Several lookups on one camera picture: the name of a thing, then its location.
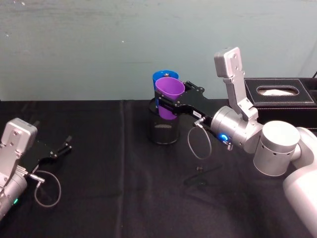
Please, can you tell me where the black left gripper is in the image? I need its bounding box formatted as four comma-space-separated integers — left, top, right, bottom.
31, 120, 73, 173

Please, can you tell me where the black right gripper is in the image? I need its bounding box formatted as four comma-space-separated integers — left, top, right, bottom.
155, 79, 213, 125

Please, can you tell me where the purple plastic cup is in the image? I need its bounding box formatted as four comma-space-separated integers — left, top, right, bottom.
155, 77, 186, 120

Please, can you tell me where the blue plastic cup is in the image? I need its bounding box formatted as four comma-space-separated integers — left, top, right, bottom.
152, 70, 179, 100

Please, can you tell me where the black mesh cylinder holder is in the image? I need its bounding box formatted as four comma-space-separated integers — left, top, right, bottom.
148, 97, 180, 145

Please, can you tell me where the black table cloth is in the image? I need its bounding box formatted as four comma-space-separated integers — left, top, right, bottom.
0, 98, 317, 238

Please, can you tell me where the white tissue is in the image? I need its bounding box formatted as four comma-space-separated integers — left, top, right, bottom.
257, 88, 299, 96

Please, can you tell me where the black leather tissue box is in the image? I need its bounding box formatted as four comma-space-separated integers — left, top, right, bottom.
244, 78, 317, 131

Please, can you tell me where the thin grey cable loop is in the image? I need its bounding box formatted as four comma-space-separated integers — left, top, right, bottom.
187, 117, 211, 160
27, 170, 62, 208

